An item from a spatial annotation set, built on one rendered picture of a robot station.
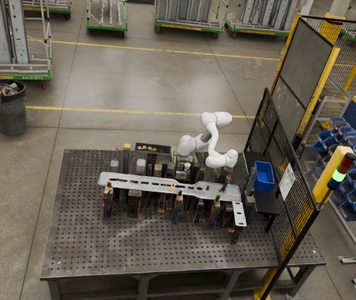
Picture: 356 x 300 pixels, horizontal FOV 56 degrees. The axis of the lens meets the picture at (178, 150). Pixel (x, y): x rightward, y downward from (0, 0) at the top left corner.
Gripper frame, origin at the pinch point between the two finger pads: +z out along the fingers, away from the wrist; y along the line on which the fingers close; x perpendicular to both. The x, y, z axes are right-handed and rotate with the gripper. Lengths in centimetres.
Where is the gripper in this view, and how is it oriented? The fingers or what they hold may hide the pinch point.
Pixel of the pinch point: (222, 184)
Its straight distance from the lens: 325.9
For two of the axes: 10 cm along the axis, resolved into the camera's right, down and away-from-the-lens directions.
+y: 0.0, 6.4, -7.7
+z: -1.4, 7.6, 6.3
